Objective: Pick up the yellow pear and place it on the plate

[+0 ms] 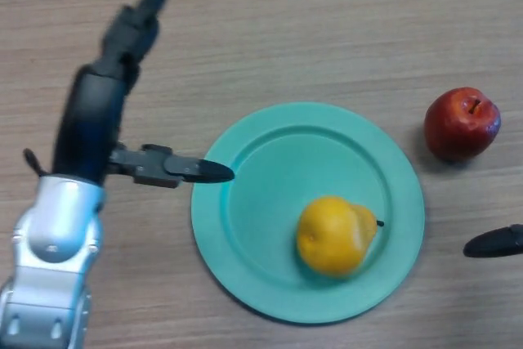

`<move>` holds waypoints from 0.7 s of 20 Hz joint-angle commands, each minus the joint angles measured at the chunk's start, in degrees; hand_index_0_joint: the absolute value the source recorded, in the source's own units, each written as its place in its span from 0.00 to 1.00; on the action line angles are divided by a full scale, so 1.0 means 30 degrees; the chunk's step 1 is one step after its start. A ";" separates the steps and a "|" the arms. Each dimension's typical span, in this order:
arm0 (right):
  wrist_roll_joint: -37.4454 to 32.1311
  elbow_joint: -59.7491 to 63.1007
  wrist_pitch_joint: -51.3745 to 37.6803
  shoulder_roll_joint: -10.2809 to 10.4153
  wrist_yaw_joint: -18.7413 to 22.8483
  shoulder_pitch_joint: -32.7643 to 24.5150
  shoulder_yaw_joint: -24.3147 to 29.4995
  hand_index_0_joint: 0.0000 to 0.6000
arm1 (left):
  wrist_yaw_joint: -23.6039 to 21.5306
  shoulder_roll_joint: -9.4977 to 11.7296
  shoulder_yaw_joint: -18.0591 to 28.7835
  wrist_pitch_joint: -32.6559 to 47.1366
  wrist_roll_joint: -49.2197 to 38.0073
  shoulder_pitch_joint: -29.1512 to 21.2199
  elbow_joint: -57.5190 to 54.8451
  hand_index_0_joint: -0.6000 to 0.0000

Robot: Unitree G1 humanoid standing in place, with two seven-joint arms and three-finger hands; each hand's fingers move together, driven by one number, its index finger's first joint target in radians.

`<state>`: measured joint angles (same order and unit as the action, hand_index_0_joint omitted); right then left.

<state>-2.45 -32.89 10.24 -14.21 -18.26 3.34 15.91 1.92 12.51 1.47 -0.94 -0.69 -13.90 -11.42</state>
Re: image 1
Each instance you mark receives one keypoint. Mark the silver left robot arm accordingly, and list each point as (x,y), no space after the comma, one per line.
(53,234)

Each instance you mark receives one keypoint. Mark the red apple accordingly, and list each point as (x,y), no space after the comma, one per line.
(459,128)

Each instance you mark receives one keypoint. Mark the yellow pear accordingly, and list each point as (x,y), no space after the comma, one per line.
(331,238)

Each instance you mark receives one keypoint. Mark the green round plate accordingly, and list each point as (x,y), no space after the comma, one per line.
(261,251)

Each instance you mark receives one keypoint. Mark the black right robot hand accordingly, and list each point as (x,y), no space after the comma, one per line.
(494,242)

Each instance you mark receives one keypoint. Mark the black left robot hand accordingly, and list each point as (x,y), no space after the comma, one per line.
(88,120)

